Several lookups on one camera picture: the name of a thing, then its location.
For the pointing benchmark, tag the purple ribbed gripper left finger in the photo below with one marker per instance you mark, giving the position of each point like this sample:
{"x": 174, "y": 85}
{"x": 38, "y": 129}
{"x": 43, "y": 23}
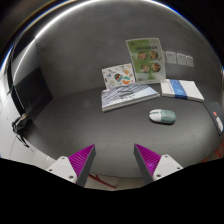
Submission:
{"x": 76, "y": 167}

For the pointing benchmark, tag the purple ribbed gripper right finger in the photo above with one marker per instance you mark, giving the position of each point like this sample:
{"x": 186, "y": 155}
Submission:
{"x": 154, "y": 166}

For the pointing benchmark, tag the white and green computer mouse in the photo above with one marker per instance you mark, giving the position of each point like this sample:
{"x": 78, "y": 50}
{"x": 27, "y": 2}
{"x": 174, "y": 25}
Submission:
{"x": 162, "y": 116}

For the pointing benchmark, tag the grey striped book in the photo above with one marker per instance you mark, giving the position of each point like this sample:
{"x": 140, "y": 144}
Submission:
{"x": 126, "y": 95}

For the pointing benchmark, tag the black notebook with red label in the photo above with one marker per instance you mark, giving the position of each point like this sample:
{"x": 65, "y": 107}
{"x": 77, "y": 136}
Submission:
{"x": 217, "y": 114}

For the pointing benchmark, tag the white and blue book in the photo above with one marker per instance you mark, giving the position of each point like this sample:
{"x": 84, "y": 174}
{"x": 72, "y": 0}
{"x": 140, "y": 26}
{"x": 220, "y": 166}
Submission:
{"x": 181, "y": 89}

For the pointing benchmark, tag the white sticker sheet card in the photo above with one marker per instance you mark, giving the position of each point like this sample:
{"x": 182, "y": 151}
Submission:
{"x": 119, "y": 75}

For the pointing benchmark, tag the green food poster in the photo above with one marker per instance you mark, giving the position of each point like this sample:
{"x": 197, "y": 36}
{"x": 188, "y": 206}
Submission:
{"x": 147, "y": 59}

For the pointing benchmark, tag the black bag with cables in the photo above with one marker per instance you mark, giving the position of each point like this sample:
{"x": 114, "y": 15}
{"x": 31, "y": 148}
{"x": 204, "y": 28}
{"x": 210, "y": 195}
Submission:
{"x": 20, "y": 125}

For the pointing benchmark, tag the black panel on wall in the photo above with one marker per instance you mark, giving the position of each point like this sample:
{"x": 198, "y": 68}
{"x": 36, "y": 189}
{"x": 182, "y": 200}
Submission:
{"x": 32, "y": 91}

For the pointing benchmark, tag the white wall socket middle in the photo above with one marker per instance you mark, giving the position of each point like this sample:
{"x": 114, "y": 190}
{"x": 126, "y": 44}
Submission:
{"x": 181, "y": 58}

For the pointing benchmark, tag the white wall socket right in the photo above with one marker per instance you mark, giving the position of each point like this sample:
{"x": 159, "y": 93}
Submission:
{"x": 190, "y": 61}

